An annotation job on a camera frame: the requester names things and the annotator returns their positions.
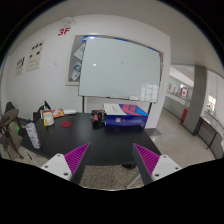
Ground white paper sheet on box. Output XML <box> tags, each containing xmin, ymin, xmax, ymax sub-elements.
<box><xmin>103</xmin><ymin>103</ymin><xmax>125</xmax><ymax>115</ymax></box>

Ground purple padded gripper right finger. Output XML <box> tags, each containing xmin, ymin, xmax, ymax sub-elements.
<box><xmin>132</xmin><ymin>144</ymin><xmax>181</xmax><ymax>185</ymax></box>

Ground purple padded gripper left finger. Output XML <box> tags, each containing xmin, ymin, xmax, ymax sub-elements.
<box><xmin>42</xmin><ymin>143</ymin><xmax>90</xmax><ymax>185</ymax></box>

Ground black red small device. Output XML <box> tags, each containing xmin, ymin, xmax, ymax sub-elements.
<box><xmin>91</xmin><ymin>110</ymin><xmax>106</xmax><ymax>129</ymax></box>

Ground white whiteboard eraser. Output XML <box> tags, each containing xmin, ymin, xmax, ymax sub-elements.
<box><xmin>129</xmin><ymin>96</ymin><xmax>139</xmax><ymax>101</ymax></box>

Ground black table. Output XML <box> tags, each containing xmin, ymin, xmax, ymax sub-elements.
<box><xmin>21</xmin><ymin>113</ymin><xmax>160</xmax><ymax>166</ymax></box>

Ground wooden chair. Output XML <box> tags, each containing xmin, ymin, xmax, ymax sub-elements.
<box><xmin>0</xmin><ymin>109</ymin><xmax>23</xmax><ymax>159</ymax></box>

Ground white wall poster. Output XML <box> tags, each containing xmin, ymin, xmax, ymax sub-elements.
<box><xmin>26</xmin><ymin>40</ymin><xmax>45</xmax><ymax>72</ymax></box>

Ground white mug yellow handle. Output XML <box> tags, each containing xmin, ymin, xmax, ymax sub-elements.
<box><xmin>43</xmin><ymin>112</ymin><xmax>54</xmax><ymax>127</ymax></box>

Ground small wall poster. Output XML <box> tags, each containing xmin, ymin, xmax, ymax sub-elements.
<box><xmin>15</xmin><ymin>57</ymin><xmax>25</xmax><ymax>76</ymax></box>

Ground blue cardboard box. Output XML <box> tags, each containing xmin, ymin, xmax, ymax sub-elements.
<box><xmin>105</xmin><ymin>104</ymin><xmax>148</xmax><ymax>126</ymax></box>

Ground red 3F wall sign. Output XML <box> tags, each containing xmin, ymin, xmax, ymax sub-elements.
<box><xmin>57</xmin><ymin>27</ymin><xmax>71</xmax><ymax>37</ymax></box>

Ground large whiteboard on stand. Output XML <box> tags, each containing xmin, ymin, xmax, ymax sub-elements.
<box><xmin>79</xmin><ymin>36</ymin><xmax>162</xmax><ymax>128</ymax></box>

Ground orange book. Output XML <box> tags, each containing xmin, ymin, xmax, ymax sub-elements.
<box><xmin>40</xmin><ymin>109</ymin><xmax>64</xmax><ymax>118</ymax></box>

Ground red round coaster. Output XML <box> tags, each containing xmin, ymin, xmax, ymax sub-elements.
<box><xmin>61</xmin><ymin>121</ymin><xmax>71</xmax><ymax>128</ymax></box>

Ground wall notice board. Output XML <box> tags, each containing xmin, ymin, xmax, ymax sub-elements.
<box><xmin>65</xmin><ymin>35</ymin><xmax>85</xmax><ymax>86</ymax></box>

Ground white plastic water bottle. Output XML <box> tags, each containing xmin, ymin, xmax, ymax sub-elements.
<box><xmin>26</xmin><ymin>122</ymin><xmax>41</xmax><ymax>149</ymax></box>

